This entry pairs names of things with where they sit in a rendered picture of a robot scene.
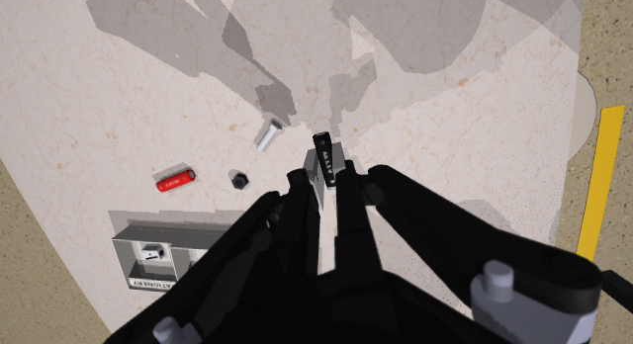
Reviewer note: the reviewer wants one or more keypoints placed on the black hex nut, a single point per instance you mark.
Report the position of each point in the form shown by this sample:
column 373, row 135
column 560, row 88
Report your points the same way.
column 239, row 181

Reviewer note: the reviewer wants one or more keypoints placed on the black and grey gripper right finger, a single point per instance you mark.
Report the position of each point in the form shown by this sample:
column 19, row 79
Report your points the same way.
column 525, row 291

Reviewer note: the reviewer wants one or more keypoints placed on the grey metal bolt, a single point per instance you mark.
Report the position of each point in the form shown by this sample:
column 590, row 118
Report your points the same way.
column 274, row 127

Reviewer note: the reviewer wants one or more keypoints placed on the red aa battery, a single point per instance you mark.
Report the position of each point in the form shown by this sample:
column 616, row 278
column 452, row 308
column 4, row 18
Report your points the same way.
column 175, row 181

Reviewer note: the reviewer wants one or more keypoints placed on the black aa battery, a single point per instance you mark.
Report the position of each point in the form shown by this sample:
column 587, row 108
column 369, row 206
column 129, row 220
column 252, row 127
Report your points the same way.
column 323, row 146

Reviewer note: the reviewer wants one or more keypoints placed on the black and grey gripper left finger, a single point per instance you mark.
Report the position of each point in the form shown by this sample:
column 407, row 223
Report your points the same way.
column 214, row 292

